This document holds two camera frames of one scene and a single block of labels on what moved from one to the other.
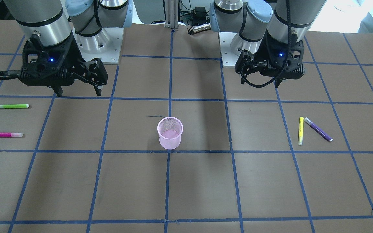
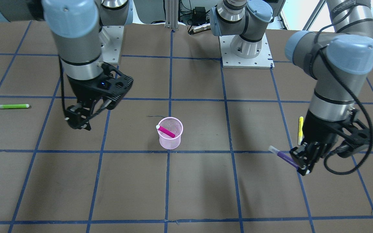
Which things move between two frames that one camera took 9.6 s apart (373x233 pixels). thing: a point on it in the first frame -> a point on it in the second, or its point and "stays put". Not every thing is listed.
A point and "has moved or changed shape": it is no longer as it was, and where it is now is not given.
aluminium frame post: [171, 14] stays put
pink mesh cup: [170, 129] stays put
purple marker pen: [318, 129] has moved or changed shape
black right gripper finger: [98, 91] -> [85, 124]
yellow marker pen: [301, 130] stays put
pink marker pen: [3, 135] -> [165, 130]
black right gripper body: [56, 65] -> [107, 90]
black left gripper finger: [277, 82] -> [304, 168]
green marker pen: [11, 106] stays put
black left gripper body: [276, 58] -> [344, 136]
